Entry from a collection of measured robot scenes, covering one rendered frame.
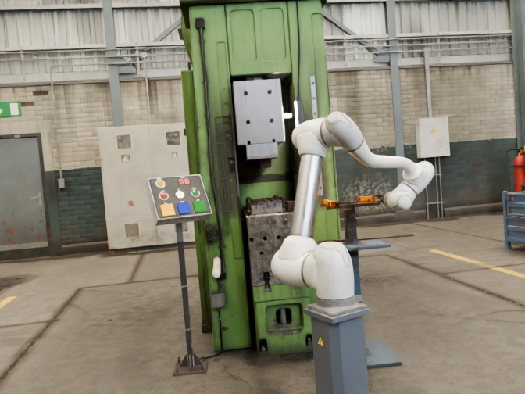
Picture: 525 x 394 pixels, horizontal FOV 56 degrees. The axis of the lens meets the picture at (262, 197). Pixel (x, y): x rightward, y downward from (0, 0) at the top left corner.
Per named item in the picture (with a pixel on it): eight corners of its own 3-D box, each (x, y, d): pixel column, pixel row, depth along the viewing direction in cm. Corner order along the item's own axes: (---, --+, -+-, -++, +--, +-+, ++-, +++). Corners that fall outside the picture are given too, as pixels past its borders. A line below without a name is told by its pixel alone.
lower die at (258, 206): (282, 212, 319) (281, 199, 319) (251, 215, 318) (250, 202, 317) (275, 208, 361) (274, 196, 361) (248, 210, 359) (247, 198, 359)
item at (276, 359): (330, 363, 301) (329, 361, 301) (233, 374, 297) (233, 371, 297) (317, 341, 340) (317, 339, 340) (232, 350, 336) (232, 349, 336)
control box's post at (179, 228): (194, 368, 309) (179, 195, 304) (187, 369, 309) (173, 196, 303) (194, 366, 313) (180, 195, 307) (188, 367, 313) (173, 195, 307)
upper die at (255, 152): (278, 157, 317) (276, 142, 317) (247, 159, 316) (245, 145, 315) (271, 159, 359) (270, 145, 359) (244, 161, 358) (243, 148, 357)
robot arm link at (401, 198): (395, 214, 258) (412, 195, 258) (406, 216, 242) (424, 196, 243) (380, 200, 257) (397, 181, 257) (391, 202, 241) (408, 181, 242)
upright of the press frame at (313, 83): (349, 338, 341) (325, -3, 329) (312, 342, 339) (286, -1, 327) (334, 320, 385) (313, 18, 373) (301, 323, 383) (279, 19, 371)
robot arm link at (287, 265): (299, 287, 206) (262, 281, 221) (323, 290, 217) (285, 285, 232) (323, 111, 219) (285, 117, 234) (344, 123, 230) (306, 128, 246)
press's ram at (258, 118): (298, 141, 318) (293, 77, 316) (237, 145, 315) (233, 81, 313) (289, 145, 360) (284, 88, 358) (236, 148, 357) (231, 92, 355)
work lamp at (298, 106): (308, 138, 329) (298, 0, 324) (298, 139, 328) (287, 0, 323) (307, 139, 332) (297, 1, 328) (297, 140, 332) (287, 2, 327)
